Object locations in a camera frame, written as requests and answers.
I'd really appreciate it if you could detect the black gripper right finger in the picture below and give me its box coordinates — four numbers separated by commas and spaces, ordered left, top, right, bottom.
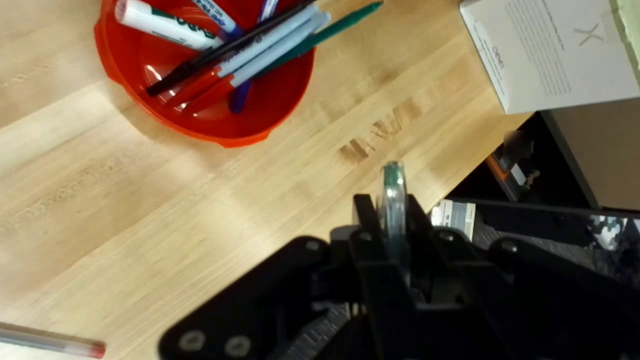
406, 194, 640, 360

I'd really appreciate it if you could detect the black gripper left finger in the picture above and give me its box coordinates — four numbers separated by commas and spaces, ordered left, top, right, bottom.
157, 194, 415, 360

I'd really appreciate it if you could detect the clear marker green cap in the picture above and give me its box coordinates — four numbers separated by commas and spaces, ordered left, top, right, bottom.
377, 160, 407, 268

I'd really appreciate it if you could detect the orange plastic bowl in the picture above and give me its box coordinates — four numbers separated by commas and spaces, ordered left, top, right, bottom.
92, 0, 315, 150

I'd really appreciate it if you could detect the grey-blue marker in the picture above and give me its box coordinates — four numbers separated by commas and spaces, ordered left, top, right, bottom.
227, 0, 281, 114

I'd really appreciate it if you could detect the light blue marker red cap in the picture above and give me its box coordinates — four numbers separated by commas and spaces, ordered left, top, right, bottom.
185, 12, 332, 116
165, 7, 324, 111

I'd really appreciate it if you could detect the fat white marker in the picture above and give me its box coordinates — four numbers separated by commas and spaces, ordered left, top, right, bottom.
114, 0, 225, 52

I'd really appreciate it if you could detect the clear pen red cap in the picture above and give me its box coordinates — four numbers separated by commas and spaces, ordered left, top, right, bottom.
0, 320, 108, 360

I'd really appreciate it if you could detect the white box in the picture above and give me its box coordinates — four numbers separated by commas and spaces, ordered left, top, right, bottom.
458, 0, 640, 116

